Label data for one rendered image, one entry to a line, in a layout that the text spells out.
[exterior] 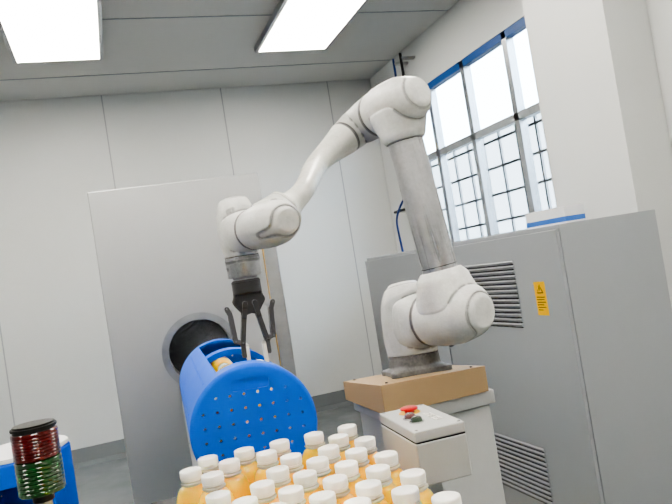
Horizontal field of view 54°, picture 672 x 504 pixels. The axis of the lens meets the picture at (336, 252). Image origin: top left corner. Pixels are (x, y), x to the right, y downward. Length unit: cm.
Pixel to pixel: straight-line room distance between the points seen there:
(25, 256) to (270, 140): 259
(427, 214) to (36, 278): 520
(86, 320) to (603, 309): 487
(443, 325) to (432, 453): 62
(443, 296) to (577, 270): 115
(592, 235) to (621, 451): 88
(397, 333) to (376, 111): 64
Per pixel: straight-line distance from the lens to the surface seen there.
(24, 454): 107
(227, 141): 690
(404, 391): 185
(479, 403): 198
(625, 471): 307
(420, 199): 184
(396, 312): 196
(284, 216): 153
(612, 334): 297
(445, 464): 128
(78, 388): 667
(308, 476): 112
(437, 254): 184
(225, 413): 152
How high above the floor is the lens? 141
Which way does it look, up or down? 1 degrees up
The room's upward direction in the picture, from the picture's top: 9 degrees counter-clockwise
